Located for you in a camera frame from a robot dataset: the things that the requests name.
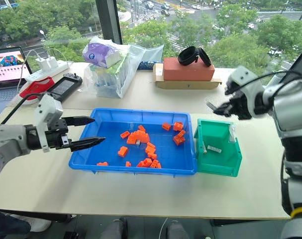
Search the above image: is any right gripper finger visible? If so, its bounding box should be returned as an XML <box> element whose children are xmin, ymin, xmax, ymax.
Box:
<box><xmin>213</xmin><ymin>108</ymin><xmax>237</xmax><ymax>118</ymax></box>
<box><xmin>216</xmin><ymin>99</ymin><xmax>236</xmax><ymax>111</ymax></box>

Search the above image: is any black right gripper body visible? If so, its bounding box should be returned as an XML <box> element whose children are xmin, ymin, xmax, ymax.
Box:
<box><xmin>224</xmin><ymin>82</ymin><xmax>253</xmax><ymax>121</ymax></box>

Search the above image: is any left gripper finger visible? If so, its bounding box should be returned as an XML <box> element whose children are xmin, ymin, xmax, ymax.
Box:
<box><xmin>62</xmin><ymin>116</ymin><xmax>96</xmax><ymax>126</ymax></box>
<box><xmin>69</xmin><ymin>136</ymin><xmax>106</xmax><ymax>153</ymax></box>

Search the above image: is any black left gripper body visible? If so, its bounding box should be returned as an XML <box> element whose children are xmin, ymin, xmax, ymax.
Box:
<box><xmin>44</xmin><ymin>118</ymin><xmax>72</xmax><ymax>150</ymax></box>

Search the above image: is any blue plastic bin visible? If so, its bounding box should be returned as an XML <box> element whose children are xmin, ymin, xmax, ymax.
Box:
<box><xmin>68</xmin><ymin>107</ymin><xmax>199</xmax><ymax>176</ymax></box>

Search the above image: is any green plastic bin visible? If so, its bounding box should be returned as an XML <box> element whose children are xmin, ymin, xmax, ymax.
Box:
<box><xmin>193</xmin><ymin>118</ymin><xmax>242</xmax><ymax>178</ymax></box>

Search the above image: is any black handheld controller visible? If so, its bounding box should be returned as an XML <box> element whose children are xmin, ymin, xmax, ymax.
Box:
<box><xmin>46</xmin><ymin>72</ymin><xmax>83</xmax><ymax>102</ymax></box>

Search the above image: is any flat cardboard box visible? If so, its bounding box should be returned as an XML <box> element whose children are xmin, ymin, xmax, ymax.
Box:
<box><xmin>152</xmin><ymin>62</ymin><xmax>222</xmax><ymax>91</ymax></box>

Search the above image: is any orange arch brick pile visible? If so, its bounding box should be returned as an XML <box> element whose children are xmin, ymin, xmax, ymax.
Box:
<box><xmin>126</xmin><ymin>131</ymin><xmax>151</xmax><ymax>146</ymax></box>

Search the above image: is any red-brown box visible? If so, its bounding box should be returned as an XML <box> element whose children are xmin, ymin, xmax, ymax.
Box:
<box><xmin>163</xmin><ymin>57</ymin><xmax>215</xmax><ymax>81</ymax></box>

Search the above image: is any black round lid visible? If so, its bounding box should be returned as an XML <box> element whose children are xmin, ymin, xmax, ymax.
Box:
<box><xmin>196</xmin><ymin>47</ymin><xmax>212</xmax><ymax>68</ymax></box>

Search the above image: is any white power strip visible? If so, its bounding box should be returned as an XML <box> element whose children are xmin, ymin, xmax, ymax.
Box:
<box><xmin>24</xmin><ymin>60</ymin><xmax>70</xmax><ymax>84</ymax></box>

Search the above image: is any white charger plug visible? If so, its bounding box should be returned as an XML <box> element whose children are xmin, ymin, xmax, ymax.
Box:
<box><xmin>46</xmin><ymin>56</ymin><xmax>58</xmax><ymax>69</ymax></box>
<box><xmin>35</xmin><ymin>57</ymin><xmax>50</xmax><ymax>71</ymax></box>

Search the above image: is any clear plastic bag of boxes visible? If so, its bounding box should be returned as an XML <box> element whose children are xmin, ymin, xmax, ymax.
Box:
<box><xmin>82</xmin><ymin>36</ymin><xmax>165</xmax><ymax>99</ymax></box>

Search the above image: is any purple tissue pack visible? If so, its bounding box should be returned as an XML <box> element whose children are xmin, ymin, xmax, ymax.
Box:
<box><xmin>83</xmin><ymin>42</ymin><xmax>122</xmax><ymax>68</ymax></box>

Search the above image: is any dark monitor edge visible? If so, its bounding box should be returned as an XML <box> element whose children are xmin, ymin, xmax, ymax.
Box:
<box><xmin>288</xmin><ymin>41</ymin><xmax>302</xmax><ymax>76</ymax></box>

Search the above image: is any open laptop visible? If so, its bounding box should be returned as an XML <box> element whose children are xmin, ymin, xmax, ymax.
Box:
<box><xmin>0</xmin><ymin>45</ymin><xmax>33</xmax><ymax>117</ymax></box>

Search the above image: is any white shoe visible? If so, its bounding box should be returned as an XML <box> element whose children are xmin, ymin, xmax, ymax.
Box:
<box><xmin>15</xmin><ymin>213</ymin><xmax>52</xmax><ymax>233</ymax></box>

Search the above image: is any blue patterned packet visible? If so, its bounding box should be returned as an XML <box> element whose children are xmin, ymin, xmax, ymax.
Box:
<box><xmin>138</xmin><ymin>60</ymin><xmax>164</xmax><ymax>71</ymax></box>

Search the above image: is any grey rounded foot shape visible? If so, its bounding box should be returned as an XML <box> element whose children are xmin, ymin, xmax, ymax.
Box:
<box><xmin>100</xmin><ymin>217</ymin><xmax>129</xmax><ymax>239</ymax></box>
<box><xmin>166</xmin><ymin>219</ymin><xmax>190</xmax><ymax>239</ymax></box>

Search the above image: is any dark blue trouser leg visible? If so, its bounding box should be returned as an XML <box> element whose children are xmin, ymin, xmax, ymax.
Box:
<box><xmin>0</xmin><ymin>209</ymin><xmax>32</xmax><ymax>239</ymax></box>

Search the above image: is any dark window pillar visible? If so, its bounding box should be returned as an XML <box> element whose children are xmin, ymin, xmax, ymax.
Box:
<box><xmin>94</xmin><ymin>0</ymin><xmax>123</xmax><ymax>46</ymax></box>

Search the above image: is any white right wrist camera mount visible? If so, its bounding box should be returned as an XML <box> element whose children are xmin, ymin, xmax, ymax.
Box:
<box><xmin>226</xmin><ymin>65</ymin><xmax>264</xmax><ymax>118</ymax></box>

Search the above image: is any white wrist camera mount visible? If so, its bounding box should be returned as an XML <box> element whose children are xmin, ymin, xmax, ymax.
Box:
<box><xmin>34</xmin><ymin>94</ymin><xmax>64</xmax><ymax>153</ymax></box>
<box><xmin>226</xmin><ymin>65</ymin><xmax>264</xmax><ymax>118</ymax></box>

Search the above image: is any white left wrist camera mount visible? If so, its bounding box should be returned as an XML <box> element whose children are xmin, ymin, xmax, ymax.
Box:
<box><xmin>34</xmin><ymin>94</ymin><xmax>64</xmax><ymax>153</ymax></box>

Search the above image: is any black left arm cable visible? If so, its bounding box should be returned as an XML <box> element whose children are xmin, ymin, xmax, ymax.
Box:
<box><xmin>0</xmin><ymin>93</ymin><xmax>57</xmax><ymax>125</ymax></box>

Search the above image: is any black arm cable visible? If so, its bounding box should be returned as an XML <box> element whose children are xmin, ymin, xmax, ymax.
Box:
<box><xmin>0</xmin><ymin>93</ymin><xmax>57</xmax><ymax>125</ymax></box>
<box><xmin>224</xmin><ymin>70</ymin><xmax>302</xmax><ymax>96</ymax></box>

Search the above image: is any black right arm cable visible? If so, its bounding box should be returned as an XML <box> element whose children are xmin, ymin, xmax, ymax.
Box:
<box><xmin>224</xmin><ymin>70</ymin><xmax>302</xmax><ymax>96</ymax></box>

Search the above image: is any black round strap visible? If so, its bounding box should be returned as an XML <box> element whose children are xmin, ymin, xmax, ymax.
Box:
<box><xmin>178</xmin><ymin>45</ymin><xmax>200</xmax><ymax>66</ymax></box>

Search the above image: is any white charging cable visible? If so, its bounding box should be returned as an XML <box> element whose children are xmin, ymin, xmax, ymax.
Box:
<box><xmin>46</xmin><ymin>47</ymin><xmax>70</xmax><ymax>68</ymax></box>
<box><xmin>17</xmin><ymin>48</ymin><xmax>42</xmax><ymax>93</ymax></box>

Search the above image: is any thin white floor cable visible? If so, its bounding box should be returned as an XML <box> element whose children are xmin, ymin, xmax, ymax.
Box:
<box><xmin>159</xmin><ymin>217</ymin><xmax>169</xmax><ymax>239</ymax></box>

